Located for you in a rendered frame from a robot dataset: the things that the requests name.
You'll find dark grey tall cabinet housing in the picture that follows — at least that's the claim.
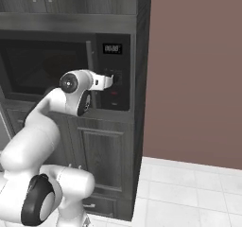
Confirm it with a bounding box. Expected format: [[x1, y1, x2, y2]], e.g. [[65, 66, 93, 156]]
[[0, 0, 153, 222]]

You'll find dark grey drawer front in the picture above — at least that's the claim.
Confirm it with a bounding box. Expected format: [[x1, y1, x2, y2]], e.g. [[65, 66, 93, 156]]
[[82, 194, 120, 218]]

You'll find black microwave door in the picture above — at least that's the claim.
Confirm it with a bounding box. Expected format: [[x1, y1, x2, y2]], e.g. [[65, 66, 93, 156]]
[[0, 38, 96, 103]]

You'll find black built-in microwave oven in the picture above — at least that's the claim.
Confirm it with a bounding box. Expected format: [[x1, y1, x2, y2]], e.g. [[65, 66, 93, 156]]
[[0, 31, 132, 113]]

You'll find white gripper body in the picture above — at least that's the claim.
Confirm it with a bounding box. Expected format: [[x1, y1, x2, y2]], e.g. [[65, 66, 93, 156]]
[[99, 74, 114, 91]]

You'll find grey microwave door handle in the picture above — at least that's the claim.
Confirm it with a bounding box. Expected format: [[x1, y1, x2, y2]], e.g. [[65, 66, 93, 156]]
[[85, 40, 96, 110]]

